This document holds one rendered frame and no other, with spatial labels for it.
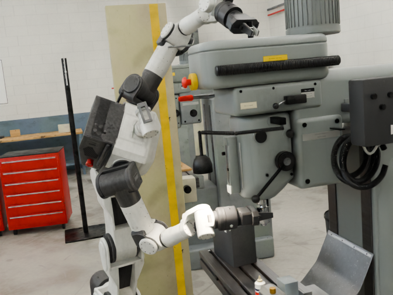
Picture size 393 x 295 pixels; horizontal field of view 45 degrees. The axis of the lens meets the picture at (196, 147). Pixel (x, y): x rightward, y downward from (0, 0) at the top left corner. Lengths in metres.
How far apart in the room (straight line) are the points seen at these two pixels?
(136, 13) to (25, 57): 7.38
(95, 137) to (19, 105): 8.84
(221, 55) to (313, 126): 0.42
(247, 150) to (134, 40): 1.89
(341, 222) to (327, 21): 0.83
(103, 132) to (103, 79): 8.81
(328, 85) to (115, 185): 0.86
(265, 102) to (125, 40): 1.89
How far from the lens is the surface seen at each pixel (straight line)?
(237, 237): 2.21
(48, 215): 6.32
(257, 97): 1.65
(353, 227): 2.03
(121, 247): 2.29
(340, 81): 1.81
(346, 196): 2.03
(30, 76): 10.66
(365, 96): 1.55
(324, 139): 1.78
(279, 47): 1.68
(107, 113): 1.94
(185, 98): 1.79
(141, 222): 1.90
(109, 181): 1.83
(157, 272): 3.69
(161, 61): 2.07
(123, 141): 1.89
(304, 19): 1.80
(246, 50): 1.63
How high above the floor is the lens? 1.78
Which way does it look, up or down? 9 degrees down
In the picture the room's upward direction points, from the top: 5 degrees counter-clockwise
